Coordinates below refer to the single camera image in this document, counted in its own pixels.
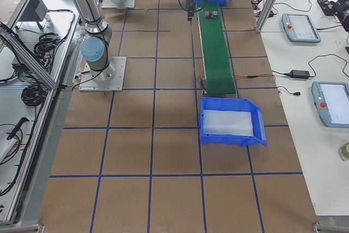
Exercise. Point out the green conveyor belt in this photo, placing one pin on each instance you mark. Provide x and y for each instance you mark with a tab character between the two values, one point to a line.
218	76

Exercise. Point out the red mushroom push button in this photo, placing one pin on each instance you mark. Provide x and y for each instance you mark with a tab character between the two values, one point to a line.
209	15

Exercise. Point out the teach pendant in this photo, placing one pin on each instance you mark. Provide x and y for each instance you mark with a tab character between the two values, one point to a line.
300	28
331	102

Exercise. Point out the teach pendant upper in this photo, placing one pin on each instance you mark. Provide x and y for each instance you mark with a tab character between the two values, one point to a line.
300	28

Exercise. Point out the blue plastic bin right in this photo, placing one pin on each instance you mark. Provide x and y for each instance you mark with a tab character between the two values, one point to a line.
234	104

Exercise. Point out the yellow mushroom push button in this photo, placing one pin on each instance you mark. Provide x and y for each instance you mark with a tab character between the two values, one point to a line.
215	14

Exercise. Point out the black power brick on desk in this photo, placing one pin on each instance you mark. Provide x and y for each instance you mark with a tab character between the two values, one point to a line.
299	74

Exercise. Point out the teach pendant lower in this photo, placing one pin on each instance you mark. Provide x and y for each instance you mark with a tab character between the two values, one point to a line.
331	102

